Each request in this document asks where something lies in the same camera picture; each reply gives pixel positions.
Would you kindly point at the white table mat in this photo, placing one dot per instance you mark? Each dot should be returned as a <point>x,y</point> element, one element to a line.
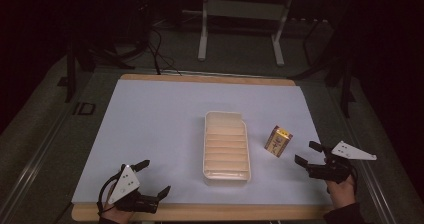
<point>160,130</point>

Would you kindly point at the person's left hand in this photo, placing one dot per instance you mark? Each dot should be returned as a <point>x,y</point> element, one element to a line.
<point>116,215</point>

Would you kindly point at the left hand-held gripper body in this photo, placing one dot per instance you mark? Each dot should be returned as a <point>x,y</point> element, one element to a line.
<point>124,187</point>

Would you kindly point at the person's right hand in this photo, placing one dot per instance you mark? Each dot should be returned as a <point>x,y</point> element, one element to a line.
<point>340,194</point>

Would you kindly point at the black stand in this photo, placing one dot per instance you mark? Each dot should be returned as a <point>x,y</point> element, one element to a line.
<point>70,70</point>
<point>346,84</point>

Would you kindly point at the gold 9V battery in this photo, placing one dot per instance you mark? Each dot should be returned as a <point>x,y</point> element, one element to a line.
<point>278,141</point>

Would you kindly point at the white ridged plastic tray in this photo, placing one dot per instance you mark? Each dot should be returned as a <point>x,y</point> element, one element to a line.
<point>226,149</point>

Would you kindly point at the white metal stand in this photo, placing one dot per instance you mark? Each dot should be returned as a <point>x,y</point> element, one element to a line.
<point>245,10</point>

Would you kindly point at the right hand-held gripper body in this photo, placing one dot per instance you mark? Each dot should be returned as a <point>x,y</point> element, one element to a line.
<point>333,169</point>

